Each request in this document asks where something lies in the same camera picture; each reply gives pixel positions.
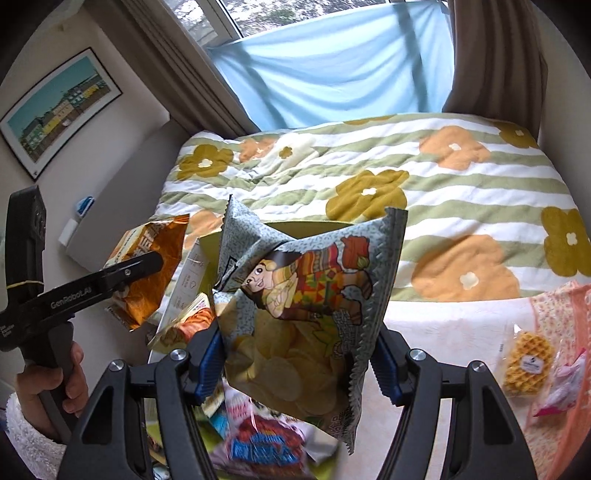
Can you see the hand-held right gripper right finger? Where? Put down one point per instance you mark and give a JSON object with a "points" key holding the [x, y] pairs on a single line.
{"points": [[385, 369]]}

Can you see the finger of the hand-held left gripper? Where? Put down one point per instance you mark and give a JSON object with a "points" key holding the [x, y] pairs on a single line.
{"points": [[138, 272]]}

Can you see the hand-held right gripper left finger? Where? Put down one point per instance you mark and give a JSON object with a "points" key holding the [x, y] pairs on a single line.
{"points": [[207, 364]]}

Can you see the orange brown foil bag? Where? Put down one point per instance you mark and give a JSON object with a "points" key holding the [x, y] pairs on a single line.
{"points": [[152, 240]]}

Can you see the yellow green cardboard box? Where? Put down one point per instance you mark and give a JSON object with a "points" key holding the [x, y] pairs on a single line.
{"points": [[194, 272]]}

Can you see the grey potato chip bag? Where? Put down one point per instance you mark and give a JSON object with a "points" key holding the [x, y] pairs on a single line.
{"points": [[300, 323]]}

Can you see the person's left forearm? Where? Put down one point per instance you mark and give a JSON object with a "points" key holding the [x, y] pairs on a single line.
{"points": [[27, 443]]}

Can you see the person's left hand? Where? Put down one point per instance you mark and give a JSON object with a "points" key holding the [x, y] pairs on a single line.
{"points": [[78, 383]]}

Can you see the purple snack bag blue label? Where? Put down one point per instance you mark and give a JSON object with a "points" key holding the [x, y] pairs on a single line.
{"points": [[263, 438]]}

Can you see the clear waffle packet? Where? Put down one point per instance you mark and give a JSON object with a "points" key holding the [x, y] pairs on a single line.
{"points": [[528, 369]]}

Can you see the small pink white packet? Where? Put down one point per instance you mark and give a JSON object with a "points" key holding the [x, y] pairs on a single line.
{"points": [[561, 387]]}

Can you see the floral striped blanket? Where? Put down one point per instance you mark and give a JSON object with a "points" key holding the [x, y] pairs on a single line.
{"points": [[415, 194]]}

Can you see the beige curtain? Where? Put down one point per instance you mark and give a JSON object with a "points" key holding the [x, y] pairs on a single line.
{"points": [[184, 69], [498, 60]]}

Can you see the light blue cloth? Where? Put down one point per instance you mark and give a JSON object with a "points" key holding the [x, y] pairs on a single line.
{"points": [[332, 74]]}

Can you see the window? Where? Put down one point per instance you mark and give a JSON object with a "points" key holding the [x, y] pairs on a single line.
{"points": [[286, 18]]}

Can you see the wall poster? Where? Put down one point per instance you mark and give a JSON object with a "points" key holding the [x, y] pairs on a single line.
{"points": [[60, 110]]}

